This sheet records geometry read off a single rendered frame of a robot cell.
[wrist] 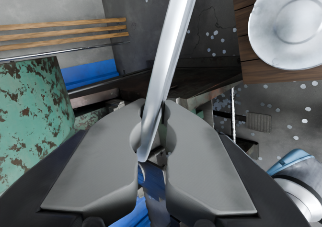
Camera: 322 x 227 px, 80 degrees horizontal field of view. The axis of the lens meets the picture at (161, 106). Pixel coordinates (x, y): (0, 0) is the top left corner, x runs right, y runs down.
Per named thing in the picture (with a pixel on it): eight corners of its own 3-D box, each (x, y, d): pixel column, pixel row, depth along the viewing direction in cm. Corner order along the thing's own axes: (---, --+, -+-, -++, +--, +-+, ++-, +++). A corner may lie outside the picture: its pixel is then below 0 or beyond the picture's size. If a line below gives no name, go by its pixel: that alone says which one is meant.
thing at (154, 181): (187, 151, 71) (161, 171, 63) (190, 182, 76) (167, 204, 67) (144, 135, 89) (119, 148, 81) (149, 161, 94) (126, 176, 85)
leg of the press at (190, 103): (260, 53, 103) (118, 110, 46) (260, 75, 107) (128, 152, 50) (148, 60, 168) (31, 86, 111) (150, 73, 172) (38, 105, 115)
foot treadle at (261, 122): (274, 112, 97) (270, 115, 94) (273, 130, 100) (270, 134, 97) (183, 99, 139) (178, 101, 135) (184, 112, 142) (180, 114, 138)
